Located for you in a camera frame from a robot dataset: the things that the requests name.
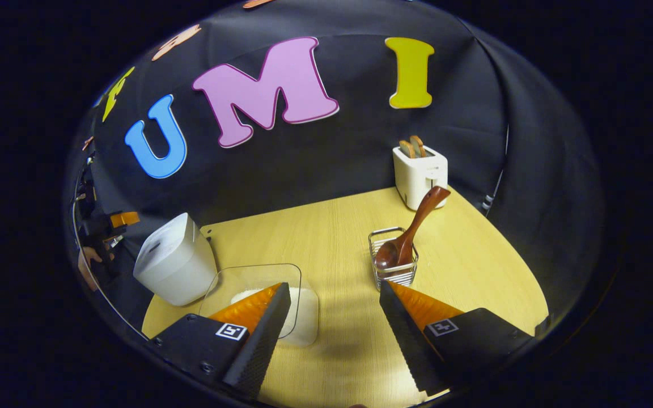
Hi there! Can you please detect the black backdrop cloth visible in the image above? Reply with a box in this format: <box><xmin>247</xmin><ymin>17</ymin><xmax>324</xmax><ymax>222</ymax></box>
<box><xmin>66</xmin><ymin>0</ymin><xmax>605</xmax><ymax>318</ymax></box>

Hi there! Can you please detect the brown wooden spoon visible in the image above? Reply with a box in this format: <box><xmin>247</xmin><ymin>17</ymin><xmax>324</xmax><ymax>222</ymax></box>
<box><xmin>375</xmin><ymin>186</ymin><xmax>452</xmax><ymax>271</ymax></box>

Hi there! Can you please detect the black power cable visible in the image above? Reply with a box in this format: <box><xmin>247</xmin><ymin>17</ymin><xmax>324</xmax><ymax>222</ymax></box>
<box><xmin>482</xmin><ymin>125</ymin><xmax>510</xmax><ymax>214</ymax></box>

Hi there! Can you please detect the wire chopstick holder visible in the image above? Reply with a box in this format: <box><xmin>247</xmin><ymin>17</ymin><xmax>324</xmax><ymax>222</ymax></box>
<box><xmin>368</xmin><ymin>227</ymin><xmax>419</xmax><ymax>291</ymax></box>

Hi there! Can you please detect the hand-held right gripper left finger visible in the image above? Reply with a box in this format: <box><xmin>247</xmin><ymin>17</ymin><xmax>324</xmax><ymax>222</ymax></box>
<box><xmin>145</xmin><ymin>282</ymin><xmax>292</xmax><ymax>401</ymax></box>

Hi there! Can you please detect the white toaster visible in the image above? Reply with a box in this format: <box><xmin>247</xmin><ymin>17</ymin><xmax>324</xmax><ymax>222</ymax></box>
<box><xmin>393</xmin><ymin>144</ymin><xmax>449</xmax><ymax>211</ymax></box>

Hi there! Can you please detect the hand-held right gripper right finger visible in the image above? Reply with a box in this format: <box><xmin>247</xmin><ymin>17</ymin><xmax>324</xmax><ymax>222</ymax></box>
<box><xmin>379</xmin><ymin>280</ymin><xmax>536</xmax><ymax>397</ymax></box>

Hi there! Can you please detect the clear plastic rice box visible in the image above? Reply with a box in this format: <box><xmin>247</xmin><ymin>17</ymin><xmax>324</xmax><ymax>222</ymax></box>
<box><xmin>199</xmin><ymin>263</ymin><xmax>320</xmax><ymax>347</ymax></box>

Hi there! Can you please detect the white rice cooker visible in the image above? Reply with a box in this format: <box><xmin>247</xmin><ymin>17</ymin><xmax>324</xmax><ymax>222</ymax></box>
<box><xmin>133</xmin><ymin>212</ymin><xmax>218</xmax><ymax>307</ymax></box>

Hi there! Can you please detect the thin gripper cable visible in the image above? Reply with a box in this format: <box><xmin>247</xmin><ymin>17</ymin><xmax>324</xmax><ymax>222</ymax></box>
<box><xmin>71</xmin><ymin>198</ymin><xmax>147</xmax><ymax>336</ymax></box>

